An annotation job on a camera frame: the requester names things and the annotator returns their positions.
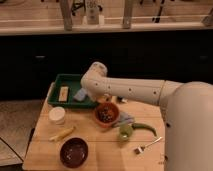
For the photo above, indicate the yellow banana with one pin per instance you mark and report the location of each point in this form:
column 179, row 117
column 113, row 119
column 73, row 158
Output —
column 62, row 134

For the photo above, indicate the orange bowl with dark contents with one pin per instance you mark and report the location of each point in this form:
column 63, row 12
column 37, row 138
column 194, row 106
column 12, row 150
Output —
column 106, row 114

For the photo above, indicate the grey cloth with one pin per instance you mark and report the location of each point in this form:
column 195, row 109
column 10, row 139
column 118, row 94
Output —
column 125, row 118

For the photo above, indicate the small green cup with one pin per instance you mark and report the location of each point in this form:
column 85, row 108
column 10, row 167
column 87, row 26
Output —
column 125, row 131

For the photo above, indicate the small dark object on table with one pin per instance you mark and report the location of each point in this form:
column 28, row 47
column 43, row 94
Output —
column 121, row 100

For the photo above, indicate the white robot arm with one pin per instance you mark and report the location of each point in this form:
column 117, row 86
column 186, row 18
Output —
column 187, row 110

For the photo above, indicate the wooden block in tray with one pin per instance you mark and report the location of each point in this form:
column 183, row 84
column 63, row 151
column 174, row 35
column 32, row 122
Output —
column 63, row 94

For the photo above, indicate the green chili pepper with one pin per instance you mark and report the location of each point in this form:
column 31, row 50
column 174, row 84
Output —
column 144, row 126

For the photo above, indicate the light blue sponge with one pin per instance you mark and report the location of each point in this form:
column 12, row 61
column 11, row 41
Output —
column 80, row 95

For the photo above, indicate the dark brown bowl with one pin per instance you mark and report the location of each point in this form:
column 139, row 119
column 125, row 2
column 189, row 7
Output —
column 74, row 152

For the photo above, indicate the green plastic tray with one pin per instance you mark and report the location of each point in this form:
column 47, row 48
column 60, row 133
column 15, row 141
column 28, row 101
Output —
column 72, row 81

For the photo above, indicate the white paper cup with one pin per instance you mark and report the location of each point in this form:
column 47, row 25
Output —
column 57, row 115

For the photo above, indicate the orange apple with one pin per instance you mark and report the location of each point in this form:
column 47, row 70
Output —
column 105, row 98

